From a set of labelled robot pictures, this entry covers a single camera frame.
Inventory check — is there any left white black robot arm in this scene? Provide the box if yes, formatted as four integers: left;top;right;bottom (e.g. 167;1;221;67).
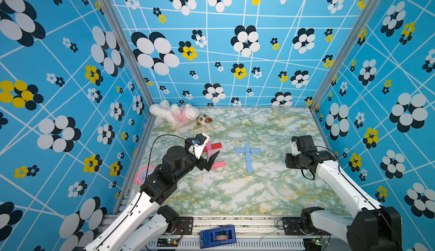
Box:
83;145;219;251

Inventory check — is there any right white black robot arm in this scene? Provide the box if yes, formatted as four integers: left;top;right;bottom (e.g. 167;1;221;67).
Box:
285;135;403;251

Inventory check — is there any small brown white plush dog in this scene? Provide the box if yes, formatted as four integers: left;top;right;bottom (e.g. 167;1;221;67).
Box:
197;114;213;126

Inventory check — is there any white pink plush toy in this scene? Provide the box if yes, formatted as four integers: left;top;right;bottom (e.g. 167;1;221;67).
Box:
149;100;199;125

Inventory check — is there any pink alarm clock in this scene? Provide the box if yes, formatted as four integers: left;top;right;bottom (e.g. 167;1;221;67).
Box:
134;165;156;185

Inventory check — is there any blue box device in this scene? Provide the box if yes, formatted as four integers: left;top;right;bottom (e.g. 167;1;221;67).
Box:
199;226;237;249

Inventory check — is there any right circuit board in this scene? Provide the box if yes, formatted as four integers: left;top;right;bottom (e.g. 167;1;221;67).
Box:
304;238;322;248

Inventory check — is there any circuit board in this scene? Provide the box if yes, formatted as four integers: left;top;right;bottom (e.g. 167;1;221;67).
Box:
157;238;180;247
304;238;322;248

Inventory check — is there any left circuit board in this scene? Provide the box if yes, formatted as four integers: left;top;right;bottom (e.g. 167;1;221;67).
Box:
157;238;180;247

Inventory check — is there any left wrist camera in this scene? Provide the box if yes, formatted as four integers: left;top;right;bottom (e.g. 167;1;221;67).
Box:
185;133;210;159

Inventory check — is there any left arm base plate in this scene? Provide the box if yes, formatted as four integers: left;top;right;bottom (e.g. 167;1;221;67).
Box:
169;217;194;235

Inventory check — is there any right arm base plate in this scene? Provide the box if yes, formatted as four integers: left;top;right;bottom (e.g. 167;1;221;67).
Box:
282;217;322;236

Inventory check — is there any aluminium front rail frame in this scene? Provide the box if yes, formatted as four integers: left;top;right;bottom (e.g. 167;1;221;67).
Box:
89;215;388;251

